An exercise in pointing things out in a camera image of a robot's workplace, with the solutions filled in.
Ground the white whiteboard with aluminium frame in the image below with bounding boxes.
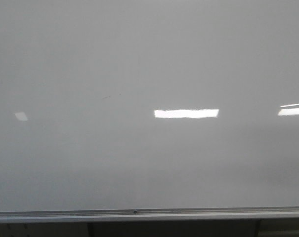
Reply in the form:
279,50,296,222
0,0,299,223

